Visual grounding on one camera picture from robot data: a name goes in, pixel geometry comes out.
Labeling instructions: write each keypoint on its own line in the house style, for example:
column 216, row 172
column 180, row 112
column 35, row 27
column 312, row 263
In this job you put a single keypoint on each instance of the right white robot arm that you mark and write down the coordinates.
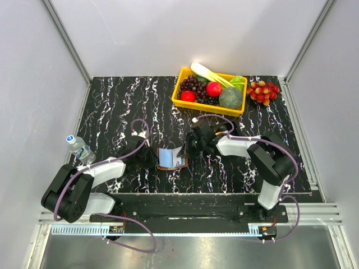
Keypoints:
column 274, row 161

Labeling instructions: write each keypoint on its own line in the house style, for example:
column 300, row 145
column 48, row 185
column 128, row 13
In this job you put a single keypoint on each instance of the red apple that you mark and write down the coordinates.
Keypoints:
column 214, row 89
column 188, row 96

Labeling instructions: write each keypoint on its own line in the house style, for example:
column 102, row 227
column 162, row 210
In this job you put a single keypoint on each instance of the dark purple grape bunch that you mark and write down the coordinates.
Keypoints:
column 199, row 89

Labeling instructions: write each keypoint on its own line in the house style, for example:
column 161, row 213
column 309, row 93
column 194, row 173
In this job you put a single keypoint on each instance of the aluminium frame rail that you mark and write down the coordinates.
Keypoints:
column 289, row 215

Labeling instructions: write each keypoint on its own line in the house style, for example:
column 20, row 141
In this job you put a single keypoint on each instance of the green netted melon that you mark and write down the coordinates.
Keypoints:
column 231, row 98

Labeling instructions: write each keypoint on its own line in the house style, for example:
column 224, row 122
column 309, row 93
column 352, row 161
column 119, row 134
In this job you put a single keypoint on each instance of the black card box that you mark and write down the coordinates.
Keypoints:
column 224, row 127

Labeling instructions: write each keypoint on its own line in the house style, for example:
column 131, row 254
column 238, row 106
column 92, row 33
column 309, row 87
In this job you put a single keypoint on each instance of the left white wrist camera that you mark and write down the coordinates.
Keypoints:
column 139, row 137

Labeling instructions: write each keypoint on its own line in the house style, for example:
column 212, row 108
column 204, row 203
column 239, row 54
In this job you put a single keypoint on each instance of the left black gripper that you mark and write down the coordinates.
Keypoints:
column 153, row 158

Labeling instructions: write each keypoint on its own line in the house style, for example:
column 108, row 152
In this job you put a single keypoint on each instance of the red apple front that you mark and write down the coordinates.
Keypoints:
column 188, row 96

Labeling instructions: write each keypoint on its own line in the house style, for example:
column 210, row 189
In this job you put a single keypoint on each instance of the red cherry cluster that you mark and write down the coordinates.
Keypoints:
column 263, row 92

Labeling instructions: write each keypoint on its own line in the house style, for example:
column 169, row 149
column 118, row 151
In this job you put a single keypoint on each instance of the white green leek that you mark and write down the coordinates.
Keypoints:
column 204, row 72

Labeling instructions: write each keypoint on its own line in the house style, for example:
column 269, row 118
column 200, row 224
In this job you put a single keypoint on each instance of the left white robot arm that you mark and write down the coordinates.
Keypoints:
column 70, row 194

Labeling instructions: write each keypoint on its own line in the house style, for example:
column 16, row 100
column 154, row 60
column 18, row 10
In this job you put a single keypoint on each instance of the brown leather card holder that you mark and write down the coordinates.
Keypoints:
column 179, row 163

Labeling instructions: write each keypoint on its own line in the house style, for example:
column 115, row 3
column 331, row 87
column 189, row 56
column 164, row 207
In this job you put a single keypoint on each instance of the yellow plastic basket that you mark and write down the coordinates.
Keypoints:
column 184, row 73

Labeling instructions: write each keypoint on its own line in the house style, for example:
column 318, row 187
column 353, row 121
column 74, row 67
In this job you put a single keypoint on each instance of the red apple back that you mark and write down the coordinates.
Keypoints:
column 214, row 89

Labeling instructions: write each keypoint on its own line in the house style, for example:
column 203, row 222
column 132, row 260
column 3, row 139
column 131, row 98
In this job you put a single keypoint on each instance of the clear plastic water bottle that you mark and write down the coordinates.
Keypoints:
column 77, row 146

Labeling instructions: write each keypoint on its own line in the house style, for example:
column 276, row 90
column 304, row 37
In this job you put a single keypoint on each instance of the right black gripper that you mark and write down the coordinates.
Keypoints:
column 186, row 149

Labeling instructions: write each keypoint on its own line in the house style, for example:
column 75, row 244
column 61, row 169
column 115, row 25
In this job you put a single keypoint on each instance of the green cucumber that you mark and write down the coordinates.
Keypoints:
column 201, row 79

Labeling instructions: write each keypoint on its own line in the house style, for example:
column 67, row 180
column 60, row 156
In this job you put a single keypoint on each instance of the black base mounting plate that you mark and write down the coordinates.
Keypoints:
column 243, row 208

